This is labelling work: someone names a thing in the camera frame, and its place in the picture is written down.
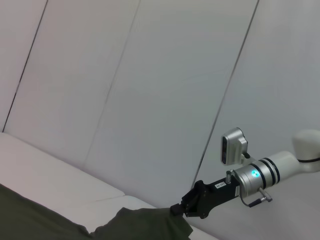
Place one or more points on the dark green FREE t-shirt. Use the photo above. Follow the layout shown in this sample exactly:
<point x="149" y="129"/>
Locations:
<point x="37" y="220"/>

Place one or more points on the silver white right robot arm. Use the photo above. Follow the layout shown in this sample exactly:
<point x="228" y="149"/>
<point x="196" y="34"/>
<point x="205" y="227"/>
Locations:
<point x="262" y="177"/>

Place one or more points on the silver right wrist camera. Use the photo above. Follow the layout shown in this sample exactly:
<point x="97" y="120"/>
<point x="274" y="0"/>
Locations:
<point x="232" y="145"/>

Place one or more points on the silver right wrist angled plug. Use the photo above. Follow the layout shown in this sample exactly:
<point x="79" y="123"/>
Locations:
<point x="266" y="196"/>

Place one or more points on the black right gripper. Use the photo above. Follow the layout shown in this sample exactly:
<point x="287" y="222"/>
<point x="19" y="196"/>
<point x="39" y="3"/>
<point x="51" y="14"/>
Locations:
<point x="220" y="192"/>

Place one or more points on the silver right wrist pin connector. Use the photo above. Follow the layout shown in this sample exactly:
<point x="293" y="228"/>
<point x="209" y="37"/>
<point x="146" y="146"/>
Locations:
<point x="230" y="175"/>

